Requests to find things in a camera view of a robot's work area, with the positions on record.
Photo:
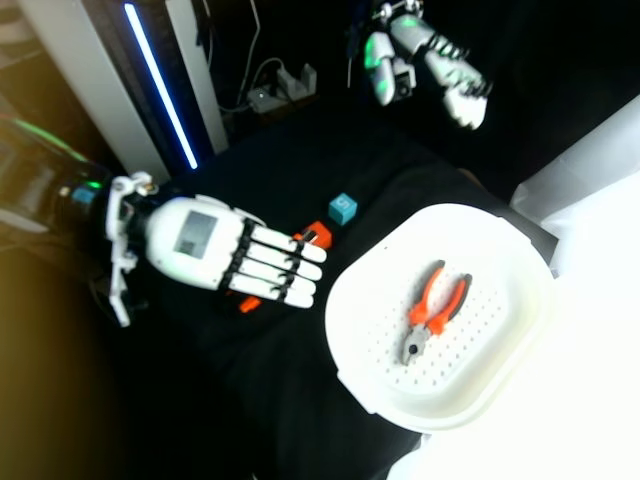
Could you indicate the white column with light strip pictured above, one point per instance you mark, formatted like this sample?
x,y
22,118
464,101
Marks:
x,y
95,75

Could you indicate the grey plastic bracket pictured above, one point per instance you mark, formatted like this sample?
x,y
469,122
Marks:
x,y
297,82

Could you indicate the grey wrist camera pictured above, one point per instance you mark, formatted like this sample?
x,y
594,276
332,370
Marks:
x,y
404,82

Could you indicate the white power adapter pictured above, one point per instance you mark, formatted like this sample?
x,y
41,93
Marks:
x,y
261,99

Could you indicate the blue number cube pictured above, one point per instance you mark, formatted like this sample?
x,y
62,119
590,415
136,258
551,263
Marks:
x,y
343,210

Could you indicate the white perforated tray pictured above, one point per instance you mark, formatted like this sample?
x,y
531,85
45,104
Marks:
x,y
500,350

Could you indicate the orange tool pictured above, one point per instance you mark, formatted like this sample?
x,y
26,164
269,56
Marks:
x,y
320,235

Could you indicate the black table cloth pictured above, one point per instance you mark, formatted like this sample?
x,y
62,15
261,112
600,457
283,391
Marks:
x,y
280,390

